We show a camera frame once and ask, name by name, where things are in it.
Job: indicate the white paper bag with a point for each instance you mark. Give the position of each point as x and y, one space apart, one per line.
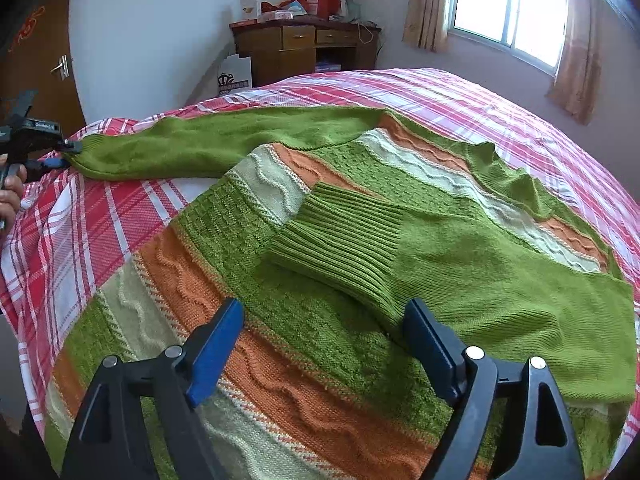
234 76

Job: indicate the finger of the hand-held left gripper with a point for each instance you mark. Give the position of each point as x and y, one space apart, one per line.
52 164
70 146

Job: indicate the blue box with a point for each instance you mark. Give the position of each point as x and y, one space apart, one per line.
327 66

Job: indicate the red paper door decoration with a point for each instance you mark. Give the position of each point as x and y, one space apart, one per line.
27 25

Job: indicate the bed with red plaid sheet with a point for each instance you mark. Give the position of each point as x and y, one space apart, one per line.
100 220

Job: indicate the brown wooden desk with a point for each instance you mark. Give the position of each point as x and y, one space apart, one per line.
270 55

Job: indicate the person's left hand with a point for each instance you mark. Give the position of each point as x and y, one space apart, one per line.
12 192

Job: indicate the green orange striped knit sweater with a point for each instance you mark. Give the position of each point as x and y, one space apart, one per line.
350 210

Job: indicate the brown wooden door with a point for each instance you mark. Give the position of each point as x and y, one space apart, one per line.
45 70

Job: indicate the beige patterned curtain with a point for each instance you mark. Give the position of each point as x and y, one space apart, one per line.
580 55
427 5

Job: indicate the window with metal frame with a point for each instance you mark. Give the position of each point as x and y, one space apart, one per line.
505 5

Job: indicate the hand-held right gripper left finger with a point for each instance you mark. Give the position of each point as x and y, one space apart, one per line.
215 350

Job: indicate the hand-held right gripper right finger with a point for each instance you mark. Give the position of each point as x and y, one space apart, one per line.
430 345

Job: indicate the white carton box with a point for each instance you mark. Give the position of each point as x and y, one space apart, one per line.
249 4

